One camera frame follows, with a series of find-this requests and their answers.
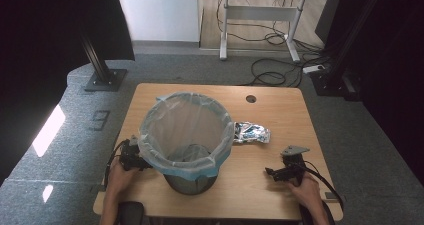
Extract white power strip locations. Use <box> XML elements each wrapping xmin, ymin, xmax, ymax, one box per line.
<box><xmin>302</xmin><ymin>64</ymin><xmax>326</xmax><ymax>75</ymax></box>

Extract crumpled silver snack wrapper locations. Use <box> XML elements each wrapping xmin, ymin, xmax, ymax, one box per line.
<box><xmin>233</xmin><ymin>120</ymin><xmax>272</xmax><ymax>145</ymax></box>

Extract white-legged wooden desk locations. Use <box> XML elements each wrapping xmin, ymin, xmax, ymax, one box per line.
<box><xmin>213</xmin><ymin>0</ymin><xmax>344</xmax><ymax>63</ymax></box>

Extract person's right hand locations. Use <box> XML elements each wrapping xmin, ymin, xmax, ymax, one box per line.
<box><xmin>287</xmin><ymin>172</ymin><xmax>324</xmax><ymax>209</ymax></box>

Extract black metal stand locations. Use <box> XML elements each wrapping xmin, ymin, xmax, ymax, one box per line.
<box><xmin>309</xmin><ymin>0</ymin><xmax>384</xmax><ymax>102</ymax></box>
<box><xmin>78</xmin><ymin>31</ymin><xmax>129</xmax><ymax>93</ymax></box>

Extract black curtain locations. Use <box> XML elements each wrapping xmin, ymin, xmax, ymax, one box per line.
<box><xmin>314</xmin><ymin>0</ymin><xmax>424</xmax><ymax>178</ymax></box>
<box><xmin>0</xmin><ymin>0</ymin><xmax>136</xmax><ymax>186</ymax></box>

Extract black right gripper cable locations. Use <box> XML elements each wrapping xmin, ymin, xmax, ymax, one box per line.
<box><xmin>298</xmin><ymin>160</ymin><xmax>345</xmax><ymax>211</ymax></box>

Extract person's left hand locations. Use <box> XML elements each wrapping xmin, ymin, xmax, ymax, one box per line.
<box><xmin>105</xmin><ymin>159</ymin><xmax>142</xmax><ymax>199</ymax></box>

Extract black floor cables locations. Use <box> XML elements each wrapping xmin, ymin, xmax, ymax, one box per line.
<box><xmin>215</xmin><ymin>0</ymin><xmax>333</xmax><ymax>88</ymax></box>

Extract dark mesh trash bin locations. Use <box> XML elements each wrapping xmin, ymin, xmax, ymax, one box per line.
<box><xmin>163</xmin><ymin>143</ymin><xmax>218</xmax><ymax>196</ymax></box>

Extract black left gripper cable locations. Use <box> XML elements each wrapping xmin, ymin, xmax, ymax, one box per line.
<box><xmin>103</xmin><ymin>138</ymin><xmax>130</xmax><ymax>190</ymax></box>

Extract clear blue plastic bin liner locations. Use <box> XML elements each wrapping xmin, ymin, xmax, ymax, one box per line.
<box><xmin>137</xmin><ymin>91</ymin><xmax>236</xmax><ymax>182</ymax></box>

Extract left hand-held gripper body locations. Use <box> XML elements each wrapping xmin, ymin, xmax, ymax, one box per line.
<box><xmin>118</xmin><ymin>135</ymin><xmax>148</xmax><ymax>172</ymax></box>

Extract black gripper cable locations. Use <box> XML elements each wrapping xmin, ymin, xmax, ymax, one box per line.
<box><xmin>103</xmin><ymin>138</ymin><xmax>130</xmax><ymax>190</ymax></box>
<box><xmin>298</xmin><ymin>160</ymin><xmax>345</xmax><ymax>211</ymax></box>

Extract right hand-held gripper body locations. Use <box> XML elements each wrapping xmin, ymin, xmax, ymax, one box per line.
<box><xmin>280</xmin><ymin>145</ymin><xmax>311</xmax><ymax>187</ymax></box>

